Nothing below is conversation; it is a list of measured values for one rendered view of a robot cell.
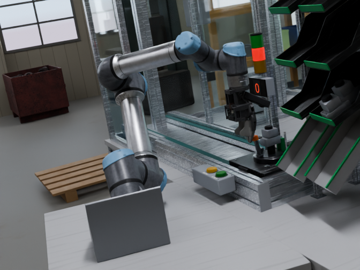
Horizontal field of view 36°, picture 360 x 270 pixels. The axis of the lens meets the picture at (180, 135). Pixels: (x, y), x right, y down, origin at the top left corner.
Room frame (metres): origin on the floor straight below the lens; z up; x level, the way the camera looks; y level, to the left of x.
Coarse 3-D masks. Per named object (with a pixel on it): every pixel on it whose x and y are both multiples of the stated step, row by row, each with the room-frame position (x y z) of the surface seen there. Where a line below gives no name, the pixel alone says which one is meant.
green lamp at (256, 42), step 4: (252, 36) 2.18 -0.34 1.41; (256, 36) 2.17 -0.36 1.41; (260, 36) 2.17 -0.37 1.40; (252, 40) 2.18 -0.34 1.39; (256, 40) 2.17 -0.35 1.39; (260, 40) 2.17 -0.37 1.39; (252, 44) 2.18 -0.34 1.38; (256, 44) 2.17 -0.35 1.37; (260, 44) 2.17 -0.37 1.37; (252, 48) 2.18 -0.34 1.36
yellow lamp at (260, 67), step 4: (264, 60) 2.18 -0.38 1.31; (256, 64) 2.17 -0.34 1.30; (260, 64) 2.17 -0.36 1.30; (264, 64) 2.17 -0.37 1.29; (256, 68) 2.18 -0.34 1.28; (260, 68) 2.17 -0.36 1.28; (264, 68) 2.17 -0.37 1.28; (256, 72) 2.18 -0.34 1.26; (260, 72) 2.17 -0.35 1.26; (264, 72) 2.17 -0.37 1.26
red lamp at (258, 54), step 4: (256, 48) 2.18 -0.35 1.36; (260, 48) 2.17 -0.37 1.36; (252, 52) 2.19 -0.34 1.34; (256, 52) 2.17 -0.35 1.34; (260, 52) 2.17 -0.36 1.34; (264, 52) 2.18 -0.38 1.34; (252, 56) 2.19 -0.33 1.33; (256, 56) 2.17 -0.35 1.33; (260, 56) 2.17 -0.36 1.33; (264, 56) 2.18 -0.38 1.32; (256, 60) 2.17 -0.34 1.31; (260, 60) 2.17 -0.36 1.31
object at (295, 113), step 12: (348, 60) 1.67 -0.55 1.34; (312, 72) 1.78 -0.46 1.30; (324, 72) 1.79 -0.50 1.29; (336, 72) 1.66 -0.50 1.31; (312, 84) 1.78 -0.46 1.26; (324, 84) 1.77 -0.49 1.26; (300, 96) 1.77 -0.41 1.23; (312, 96) 1.74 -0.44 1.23; (288, 108) 1.76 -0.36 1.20; (300, 108) 1.71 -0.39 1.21; (312, 108) 1.64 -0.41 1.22
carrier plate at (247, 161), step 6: (246, 156) 2.04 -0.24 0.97; (252, 156) 2.03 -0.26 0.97; (234, 162) 2.00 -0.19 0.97; (240, 162) 1.98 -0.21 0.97; (246, 162) 1.97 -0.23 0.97; (252, 162) 1.96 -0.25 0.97; (246, 168) 1.92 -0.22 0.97; (252, 168) 1.89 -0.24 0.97; (258, 168) 1.88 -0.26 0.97; (264, 168) 1.87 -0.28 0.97; (270, 168) 1.86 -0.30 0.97; (276, 168) 1.85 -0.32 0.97; (258, 174) 1.85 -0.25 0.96; (264, 174) 1.82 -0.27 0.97; (270, 174) 1.82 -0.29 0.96
